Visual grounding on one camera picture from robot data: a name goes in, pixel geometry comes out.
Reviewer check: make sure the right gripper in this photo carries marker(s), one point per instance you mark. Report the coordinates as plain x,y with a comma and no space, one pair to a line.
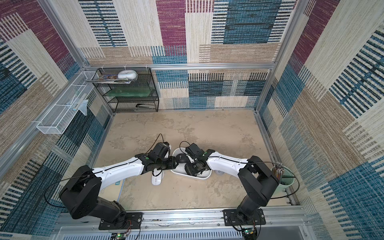
190,168

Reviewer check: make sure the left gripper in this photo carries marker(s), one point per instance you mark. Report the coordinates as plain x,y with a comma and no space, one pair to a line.
173,163

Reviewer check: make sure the glossy white mouse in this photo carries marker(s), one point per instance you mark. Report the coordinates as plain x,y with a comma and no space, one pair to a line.
157,177

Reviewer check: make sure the grey speckled mouse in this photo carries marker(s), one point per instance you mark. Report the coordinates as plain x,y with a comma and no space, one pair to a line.
219,172

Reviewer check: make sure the black mouse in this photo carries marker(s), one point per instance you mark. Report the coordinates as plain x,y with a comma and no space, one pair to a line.
182,158

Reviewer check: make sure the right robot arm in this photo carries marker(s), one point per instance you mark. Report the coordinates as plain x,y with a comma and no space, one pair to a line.
256,177

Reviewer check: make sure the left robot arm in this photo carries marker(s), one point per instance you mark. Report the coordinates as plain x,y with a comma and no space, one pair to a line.
80,195

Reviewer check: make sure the green mat on shelf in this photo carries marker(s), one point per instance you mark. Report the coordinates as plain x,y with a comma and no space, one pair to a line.
129,92

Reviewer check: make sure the green pencil cup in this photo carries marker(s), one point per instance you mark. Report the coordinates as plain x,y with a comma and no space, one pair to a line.
286,177

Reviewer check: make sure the white round device on shelf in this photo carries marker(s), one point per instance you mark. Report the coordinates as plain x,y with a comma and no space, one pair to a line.
127,75

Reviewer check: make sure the magazine on shelf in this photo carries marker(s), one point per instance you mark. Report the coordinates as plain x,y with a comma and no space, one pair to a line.
110,79

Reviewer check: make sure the black wire shelf rack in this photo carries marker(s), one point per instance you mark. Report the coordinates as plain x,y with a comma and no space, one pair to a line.
129,104

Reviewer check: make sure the white wire wall basket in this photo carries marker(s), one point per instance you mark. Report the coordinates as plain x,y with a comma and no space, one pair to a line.
73,100

